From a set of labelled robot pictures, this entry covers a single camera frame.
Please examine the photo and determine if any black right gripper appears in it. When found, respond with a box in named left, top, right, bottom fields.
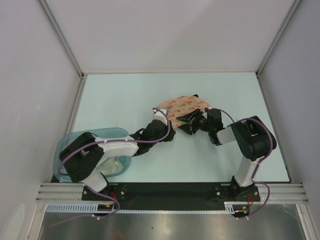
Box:
left=176, top=108, right=213, bottom=135

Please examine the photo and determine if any pink mesh laundry bag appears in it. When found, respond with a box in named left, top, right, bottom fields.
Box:
left=157, top=95, right=211, bottom=129

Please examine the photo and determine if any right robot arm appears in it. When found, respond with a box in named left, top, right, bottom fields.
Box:
left=176, top=108, right=277, bottom=201

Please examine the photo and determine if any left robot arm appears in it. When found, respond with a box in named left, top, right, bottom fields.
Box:
left=58, top=119, right=176, bottom=200

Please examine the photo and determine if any white bra in basin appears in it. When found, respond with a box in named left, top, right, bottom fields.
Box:
left=96, top=156, right=128, bottom=176

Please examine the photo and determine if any blue plastic basin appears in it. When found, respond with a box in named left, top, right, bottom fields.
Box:
left=53, top=127, right=132, bottom=183

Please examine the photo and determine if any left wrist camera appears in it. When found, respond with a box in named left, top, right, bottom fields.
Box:
left=152, top=108, right=168, bottom=126

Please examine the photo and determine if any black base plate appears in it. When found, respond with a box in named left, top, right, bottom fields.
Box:
left=82, top=182, right=261, bottom=212

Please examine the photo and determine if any white slotted cable duct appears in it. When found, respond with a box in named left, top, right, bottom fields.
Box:
left=46, top=202, right=249, bottom=215

